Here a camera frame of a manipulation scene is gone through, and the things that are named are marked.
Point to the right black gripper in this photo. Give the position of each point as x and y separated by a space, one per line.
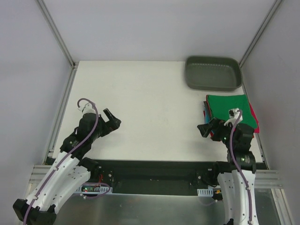
214 128

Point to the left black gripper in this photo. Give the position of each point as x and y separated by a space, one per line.
104 123

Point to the green t-shirt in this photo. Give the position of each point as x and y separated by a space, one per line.
218 99

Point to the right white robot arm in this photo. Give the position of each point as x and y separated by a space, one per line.
236 176

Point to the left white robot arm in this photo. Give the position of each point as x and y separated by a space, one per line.
70 170

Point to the blue folded t-shirt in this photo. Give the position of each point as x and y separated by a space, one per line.
207 118

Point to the pink folded t-shirt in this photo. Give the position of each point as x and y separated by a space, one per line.
221 111

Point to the grey plastic bin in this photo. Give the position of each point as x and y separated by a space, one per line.
212 73

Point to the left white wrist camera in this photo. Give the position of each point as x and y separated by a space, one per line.
87 108

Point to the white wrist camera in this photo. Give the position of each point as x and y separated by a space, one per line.
87 108
235 117

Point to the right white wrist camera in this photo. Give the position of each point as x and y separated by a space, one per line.
235 117

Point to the left aluminium table rail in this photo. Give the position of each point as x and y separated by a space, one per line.
60 113

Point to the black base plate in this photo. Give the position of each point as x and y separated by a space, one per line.
157 177

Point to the right white cable duct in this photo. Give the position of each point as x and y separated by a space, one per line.
205 192

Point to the white cable duct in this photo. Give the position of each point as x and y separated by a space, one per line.
94 189
205 192

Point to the left white cable duct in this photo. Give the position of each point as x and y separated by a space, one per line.
94 189

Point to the front aluminium rail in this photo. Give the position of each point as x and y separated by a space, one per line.
264 179

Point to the left aluminium frame post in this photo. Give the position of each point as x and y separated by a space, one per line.
55 32

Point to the aluminium frame post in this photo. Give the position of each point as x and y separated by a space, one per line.
55 32
262 28

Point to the right aluminium frame post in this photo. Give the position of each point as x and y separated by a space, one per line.
262 28

